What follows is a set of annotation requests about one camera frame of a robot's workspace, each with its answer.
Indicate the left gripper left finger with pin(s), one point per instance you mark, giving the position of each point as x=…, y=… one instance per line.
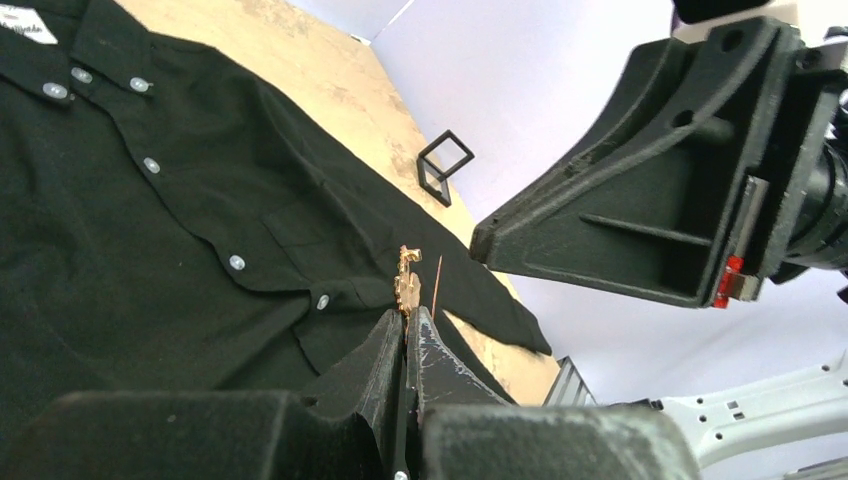
x=337, y=431

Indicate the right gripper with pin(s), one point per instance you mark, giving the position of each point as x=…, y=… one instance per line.
x=655, y=201

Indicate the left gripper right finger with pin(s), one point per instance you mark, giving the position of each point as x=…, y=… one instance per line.
x=467, y=431

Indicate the gold leaf brooch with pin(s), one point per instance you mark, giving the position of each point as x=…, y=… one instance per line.
x=407, y=284

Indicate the black button-up shirt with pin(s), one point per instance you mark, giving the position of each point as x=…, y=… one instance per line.
x=172, y=221

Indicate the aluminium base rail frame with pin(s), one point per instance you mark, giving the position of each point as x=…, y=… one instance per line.
x=569, y=388

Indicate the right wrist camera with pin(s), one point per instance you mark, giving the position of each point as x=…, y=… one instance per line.
x=695, y=11

